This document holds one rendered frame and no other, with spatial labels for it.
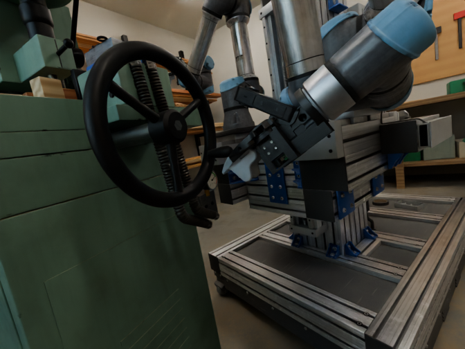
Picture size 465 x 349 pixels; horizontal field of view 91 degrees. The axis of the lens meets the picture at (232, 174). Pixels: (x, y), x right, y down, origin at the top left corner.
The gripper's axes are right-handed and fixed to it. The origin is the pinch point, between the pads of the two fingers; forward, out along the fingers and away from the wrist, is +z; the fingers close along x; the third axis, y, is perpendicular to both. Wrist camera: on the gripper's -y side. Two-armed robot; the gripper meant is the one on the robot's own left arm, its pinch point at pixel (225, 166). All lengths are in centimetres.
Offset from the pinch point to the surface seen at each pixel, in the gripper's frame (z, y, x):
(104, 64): -4.7, -18.0, -18.2
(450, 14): -141, -25, 298
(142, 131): 4.9, -13.6, -9.2
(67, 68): 16.2, -42.3, -6.2
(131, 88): 3.1, -22.8, -6.9
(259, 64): 36, -155, 328
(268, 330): 49, 55, 34
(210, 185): 18.8, -2.2, 17.0
